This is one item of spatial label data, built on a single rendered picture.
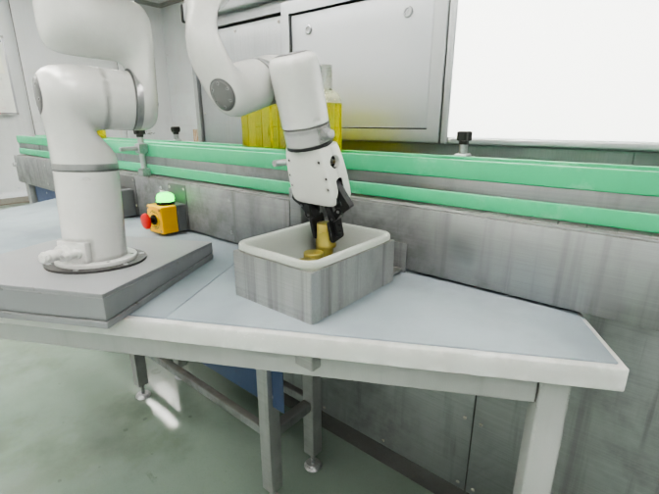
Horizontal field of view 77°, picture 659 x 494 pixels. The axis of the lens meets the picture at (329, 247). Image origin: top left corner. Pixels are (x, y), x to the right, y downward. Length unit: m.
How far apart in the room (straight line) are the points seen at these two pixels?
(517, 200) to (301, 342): 0.40
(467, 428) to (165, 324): 0.80
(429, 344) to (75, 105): 0.61
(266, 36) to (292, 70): 0.70
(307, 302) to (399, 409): 0.73
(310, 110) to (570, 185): 0.39
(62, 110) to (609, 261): 0.81
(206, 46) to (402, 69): 0.48
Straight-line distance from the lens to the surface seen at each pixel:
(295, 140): 0.65
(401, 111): 0.99
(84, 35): 0.77
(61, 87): 0.75
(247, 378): 1.17
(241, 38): 1.41
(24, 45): 6.87
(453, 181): 0.75
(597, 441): 1.08
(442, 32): 0.95
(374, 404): 1.31
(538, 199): 0.71
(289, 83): 0.64
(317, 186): 0.67
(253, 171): 0.93
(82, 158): 0.75
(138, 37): 0.78
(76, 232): 0.77
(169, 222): 1.11
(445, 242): 0.75
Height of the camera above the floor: 1.03
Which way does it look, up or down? 17 degrees down
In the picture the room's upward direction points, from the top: straight up
